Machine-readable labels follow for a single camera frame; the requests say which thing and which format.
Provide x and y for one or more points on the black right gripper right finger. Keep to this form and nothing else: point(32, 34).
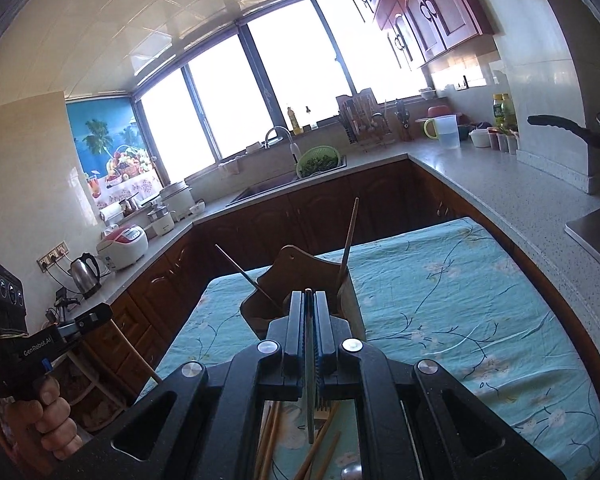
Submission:
point(336, 352)

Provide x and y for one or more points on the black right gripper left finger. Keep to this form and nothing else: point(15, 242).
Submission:
point(283, 353)

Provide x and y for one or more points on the brown wooden chopstick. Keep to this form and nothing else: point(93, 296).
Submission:
point(349, 239)

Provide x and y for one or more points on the person's left hand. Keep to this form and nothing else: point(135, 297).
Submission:
point(44, 432)

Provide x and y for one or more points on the light wooden chopstick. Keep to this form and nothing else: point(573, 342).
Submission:
point(267, 442)
point(315, 447)

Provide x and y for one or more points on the dark chopstick in holder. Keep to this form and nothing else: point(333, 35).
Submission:
point(251, 281)

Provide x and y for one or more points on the wooden utensil holder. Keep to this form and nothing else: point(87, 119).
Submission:
point(294, 269)

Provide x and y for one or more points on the stainless electric kettle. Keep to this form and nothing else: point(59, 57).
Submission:
point(85, 273)

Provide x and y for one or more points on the teal floral tablecloth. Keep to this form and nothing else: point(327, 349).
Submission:
point(449, 293)

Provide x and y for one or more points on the white pink rice cooker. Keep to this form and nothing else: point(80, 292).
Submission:
point(122, 247)

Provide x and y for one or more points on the white electric cooker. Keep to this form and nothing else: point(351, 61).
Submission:
point(174, 204)

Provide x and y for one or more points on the green colander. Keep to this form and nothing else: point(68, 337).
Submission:
point(318, 159)

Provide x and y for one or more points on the chrome sink faucet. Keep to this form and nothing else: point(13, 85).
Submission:
point(280, 135)

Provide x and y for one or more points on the tropical fruit poster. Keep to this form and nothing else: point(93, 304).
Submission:
point(113, 154)

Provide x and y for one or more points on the clear measuring jug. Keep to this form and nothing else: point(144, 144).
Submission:
point(444, 129)

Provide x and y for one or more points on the yellow oil bottle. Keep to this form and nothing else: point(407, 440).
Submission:
point(504, 112)

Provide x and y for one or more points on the wooden upper cabinets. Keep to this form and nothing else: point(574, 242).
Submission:
point(421, 30)

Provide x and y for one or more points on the wall power socket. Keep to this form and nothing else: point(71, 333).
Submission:
point(52, 257)

